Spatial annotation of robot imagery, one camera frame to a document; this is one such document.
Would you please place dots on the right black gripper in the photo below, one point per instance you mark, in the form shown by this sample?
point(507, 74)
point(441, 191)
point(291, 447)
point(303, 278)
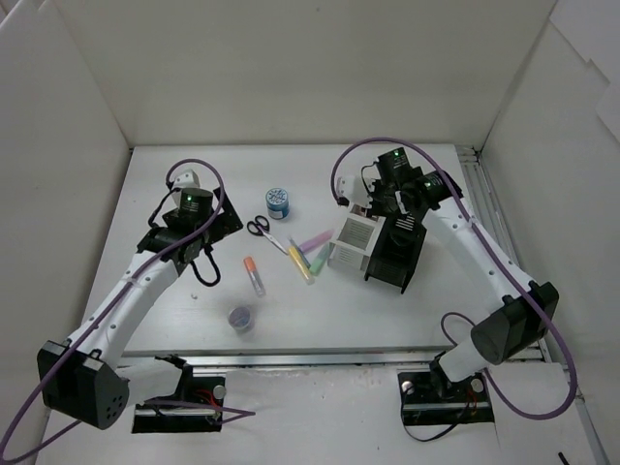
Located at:
point(374, 204)

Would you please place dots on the white slotted pen holder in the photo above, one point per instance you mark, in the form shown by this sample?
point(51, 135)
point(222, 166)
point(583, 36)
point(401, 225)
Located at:
point(354, 240)

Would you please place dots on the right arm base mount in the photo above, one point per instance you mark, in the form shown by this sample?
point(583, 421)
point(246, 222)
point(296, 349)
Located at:
point(432, 406)

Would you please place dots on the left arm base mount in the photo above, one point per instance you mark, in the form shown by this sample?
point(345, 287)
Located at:
point(192, 388)

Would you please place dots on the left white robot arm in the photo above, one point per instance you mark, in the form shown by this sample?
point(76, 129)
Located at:
point(82, 376)

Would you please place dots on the green highlighter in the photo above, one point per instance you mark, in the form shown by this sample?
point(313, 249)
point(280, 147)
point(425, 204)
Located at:
point(320, 260)

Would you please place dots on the orange capped glue stick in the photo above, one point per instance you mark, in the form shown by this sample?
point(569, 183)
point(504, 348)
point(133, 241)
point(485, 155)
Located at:
point(254, 276)

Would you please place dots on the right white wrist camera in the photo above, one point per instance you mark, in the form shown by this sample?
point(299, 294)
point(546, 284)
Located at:
point(351, 188)

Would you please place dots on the small clear glitter jar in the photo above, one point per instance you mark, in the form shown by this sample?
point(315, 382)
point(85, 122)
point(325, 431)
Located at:
point(241, 319)

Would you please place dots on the aluminium rail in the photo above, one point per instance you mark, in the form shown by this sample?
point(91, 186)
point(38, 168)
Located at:
point(485, 202)
point(281, 358)

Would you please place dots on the black slotted pen holder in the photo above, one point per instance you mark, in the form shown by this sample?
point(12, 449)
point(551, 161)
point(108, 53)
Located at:
point(396, 253)

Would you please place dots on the purple highlighter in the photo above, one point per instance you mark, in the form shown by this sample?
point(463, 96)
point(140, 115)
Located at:
point(316, 242)

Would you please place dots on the yellow highlighter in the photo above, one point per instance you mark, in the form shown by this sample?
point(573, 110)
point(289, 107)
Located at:
point(300, 265)

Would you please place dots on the black handled scissors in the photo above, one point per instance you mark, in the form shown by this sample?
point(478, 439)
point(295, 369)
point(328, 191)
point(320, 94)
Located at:
point(260, 226)

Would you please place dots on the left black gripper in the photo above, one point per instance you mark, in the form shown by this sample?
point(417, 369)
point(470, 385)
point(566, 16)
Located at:
point(227, 219)

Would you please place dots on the aluminium right rail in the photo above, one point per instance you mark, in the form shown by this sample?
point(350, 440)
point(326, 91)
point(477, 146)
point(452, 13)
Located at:
point(485, 202)

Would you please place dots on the blue lidded jar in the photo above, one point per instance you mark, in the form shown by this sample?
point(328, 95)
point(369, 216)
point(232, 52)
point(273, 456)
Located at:
point(277, 202)

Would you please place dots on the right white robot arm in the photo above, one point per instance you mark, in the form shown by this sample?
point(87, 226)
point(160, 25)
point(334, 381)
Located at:
point(513, 305)

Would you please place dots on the aluminium front rail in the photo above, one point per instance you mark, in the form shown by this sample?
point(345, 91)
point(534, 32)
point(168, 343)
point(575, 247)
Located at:
point(281, 358)

